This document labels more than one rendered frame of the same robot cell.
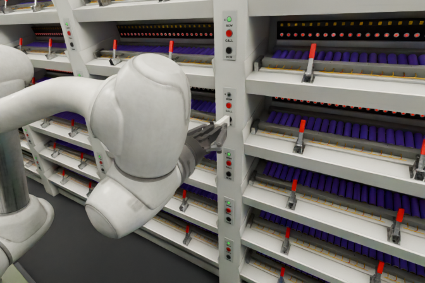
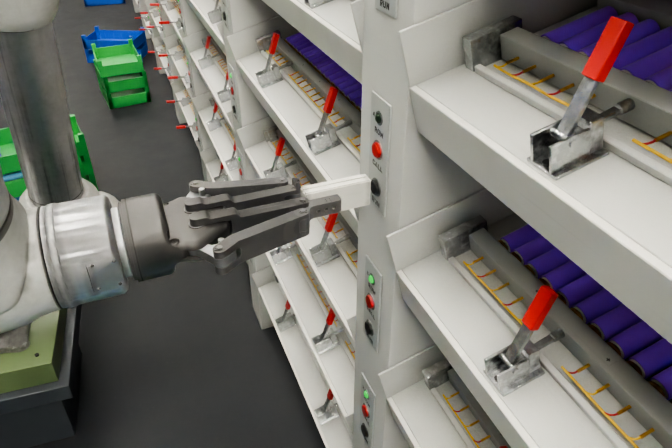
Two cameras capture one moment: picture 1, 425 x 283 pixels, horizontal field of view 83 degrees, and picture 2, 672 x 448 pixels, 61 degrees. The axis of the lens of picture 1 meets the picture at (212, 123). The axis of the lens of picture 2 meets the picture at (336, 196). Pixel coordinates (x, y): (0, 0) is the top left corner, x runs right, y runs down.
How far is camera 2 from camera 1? 42 cm
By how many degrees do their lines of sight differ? 35
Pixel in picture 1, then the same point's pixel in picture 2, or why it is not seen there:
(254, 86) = (428, 119)
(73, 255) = (172, 317)
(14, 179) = (45, 153)
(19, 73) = not seen: outside the picture
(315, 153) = (547, 416)
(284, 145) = (487, 337)
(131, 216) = not seen: outside the picture
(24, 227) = not seen: hidden behind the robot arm
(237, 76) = (396, 70)
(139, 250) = (265, 374)
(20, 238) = not seen: hidden behind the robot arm
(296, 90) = (510, 182)
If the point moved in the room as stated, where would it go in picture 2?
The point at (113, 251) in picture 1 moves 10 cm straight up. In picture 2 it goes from (227, 349) to (222, 321)
